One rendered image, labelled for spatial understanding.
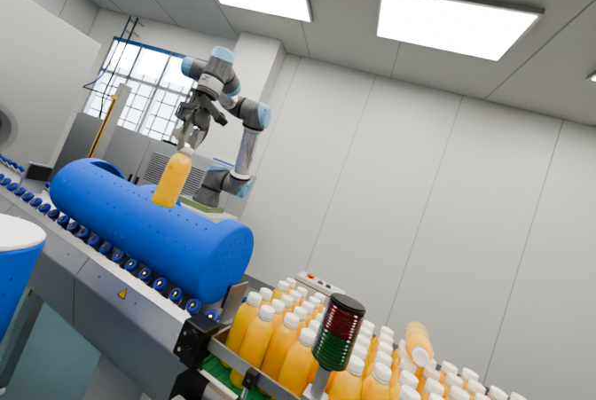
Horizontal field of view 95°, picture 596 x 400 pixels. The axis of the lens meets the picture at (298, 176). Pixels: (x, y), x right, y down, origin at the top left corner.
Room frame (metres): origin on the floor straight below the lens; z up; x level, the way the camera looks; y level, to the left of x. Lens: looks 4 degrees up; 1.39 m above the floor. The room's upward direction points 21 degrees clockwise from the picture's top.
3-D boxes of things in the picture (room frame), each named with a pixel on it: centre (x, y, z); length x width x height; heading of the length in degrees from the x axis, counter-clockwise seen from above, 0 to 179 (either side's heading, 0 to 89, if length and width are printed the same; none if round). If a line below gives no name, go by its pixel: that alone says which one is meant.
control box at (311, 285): (1.14, -0.24, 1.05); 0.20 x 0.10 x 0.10; 67
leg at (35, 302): (1.42, 1.00, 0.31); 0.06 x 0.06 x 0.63; 67
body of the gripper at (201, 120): (0.88, 0.38, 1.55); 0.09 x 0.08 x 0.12; 69
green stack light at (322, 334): (0.47, -0.15, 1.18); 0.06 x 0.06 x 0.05
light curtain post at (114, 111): (1.83, 1.31, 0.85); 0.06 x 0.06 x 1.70; 67
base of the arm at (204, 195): (1.57, 0.44, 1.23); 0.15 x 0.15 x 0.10
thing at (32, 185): (1.47, 1.29, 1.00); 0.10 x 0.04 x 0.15; 157
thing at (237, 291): (0.95, 0.06, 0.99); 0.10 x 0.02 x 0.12; 157
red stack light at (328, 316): (0.47, -0.15, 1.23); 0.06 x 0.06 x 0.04
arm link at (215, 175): (1.57, 0.43, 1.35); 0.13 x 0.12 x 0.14; 83
